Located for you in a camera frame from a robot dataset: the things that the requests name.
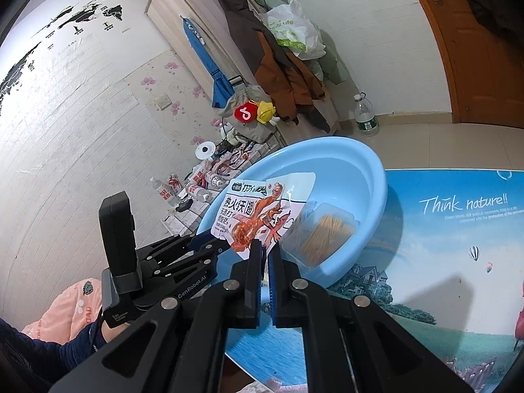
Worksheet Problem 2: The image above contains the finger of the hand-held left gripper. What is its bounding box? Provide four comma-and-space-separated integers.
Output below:
139, 229, 231, 262
151, 241, 232, 286

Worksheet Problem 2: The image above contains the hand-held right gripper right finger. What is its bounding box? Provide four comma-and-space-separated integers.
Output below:
268, 242, 476, 393

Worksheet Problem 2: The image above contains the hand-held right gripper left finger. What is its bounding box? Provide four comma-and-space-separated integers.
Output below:
48, 238, 265, 393

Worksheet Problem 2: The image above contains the white orange print snack packet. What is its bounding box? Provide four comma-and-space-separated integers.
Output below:
211, 173, 317, 261

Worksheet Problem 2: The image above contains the light blue plastic basin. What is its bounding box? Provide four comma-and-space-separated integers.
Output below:
196, 137, 389, 291

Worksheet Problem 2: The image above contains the person's left forearm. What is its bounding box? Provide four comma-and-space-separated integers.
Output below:
0, 309, 123, 393

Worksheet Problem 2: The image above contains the scenery print desktop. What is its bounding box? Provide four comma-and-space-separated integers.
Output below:
223, 169, 524, 393

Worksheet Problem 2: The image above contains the clear bottle red label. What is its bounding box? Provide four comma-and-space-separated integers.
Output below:
150, 177, 177, 208

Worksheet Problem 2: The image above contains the pile of red label packets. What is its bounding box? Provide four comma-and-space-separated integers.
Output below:
168, 143, 263, 214

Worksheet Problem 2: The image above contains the clear box of toothpicks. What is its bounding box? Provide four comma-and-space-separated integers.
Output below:
282, 202, 357, 268

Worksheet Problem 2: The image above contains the red plush charm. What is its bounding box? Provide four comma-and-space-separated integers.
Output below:
234, 102, 259, 126

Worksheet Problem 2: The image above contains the yellow plush charm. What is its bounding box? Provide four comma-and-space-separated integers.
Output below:
256, 100, 281, 126

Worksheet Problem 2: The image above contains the blue and grey bag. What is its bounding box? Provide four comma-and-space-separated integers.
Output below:
180, 16, 283, 144

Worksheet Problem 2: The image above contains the brown and orange jacket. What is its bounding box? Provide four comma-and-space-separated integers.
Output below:
207, 0, 330, 132

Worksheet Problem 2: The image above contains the large clear water bottle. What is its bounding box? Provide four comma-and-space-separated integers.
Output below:
353, 93, 380, 138

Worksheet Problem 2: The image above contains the pale green jacket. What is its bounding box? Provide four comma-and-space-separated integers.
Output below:
239, 0, 350, 85

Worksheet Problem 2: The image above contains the white plastic bag green print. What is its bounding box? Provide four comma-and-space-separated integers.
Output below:
262, 0, 327, 60

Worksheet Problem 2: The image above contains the brown wooden door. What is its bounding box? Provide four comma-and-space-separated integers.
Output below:
399, 0, 524, 129

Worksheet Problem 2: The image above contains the white round camera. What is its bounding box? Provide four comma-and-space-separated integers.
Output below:
194, 142, 217, 161

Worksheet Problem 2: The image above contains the black world map wall decal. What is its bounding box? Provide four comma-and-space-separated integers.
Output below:
0, 0, 125, 107

